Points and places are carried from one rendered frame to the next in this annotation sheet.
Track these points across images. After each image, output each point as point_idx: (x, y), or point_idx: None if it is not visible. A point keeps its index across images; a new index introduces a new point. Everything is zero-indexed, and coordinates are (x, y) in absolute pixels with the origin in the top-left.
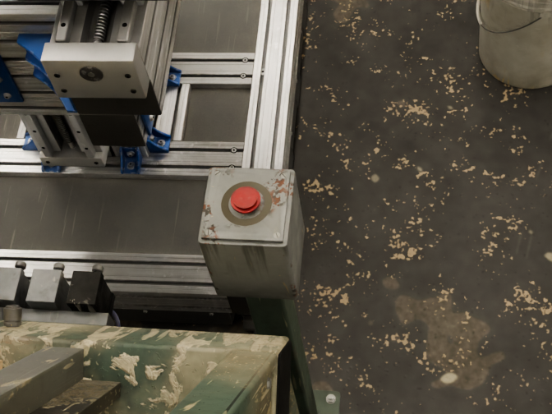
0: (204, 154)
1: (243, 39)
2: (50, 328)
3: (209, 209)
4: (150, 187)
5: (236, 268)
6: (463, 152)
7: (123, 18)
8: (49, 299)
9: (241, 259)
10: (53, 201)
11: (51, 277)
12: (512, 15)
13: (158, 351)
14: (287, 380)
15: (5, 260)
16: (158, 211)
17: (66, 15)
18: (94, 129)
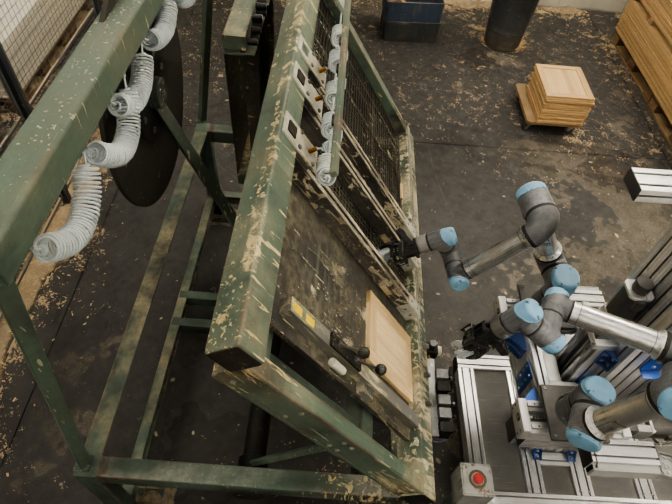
0: (536, 475)
1: (602, 490)
2: (427, 416)
3: (473, 465)
4: (515, 453)
5: (456, 479)
6: None
7: (541, 425)
8: (440, 415)
9: (458, 479)
10: (501, 413)
11: (448, 414)
12: None
13: (420, 452)
14: (420, 502)
15: (472, 398)
16: (505, 458)
17: (539, 404)
18: (509, 422)
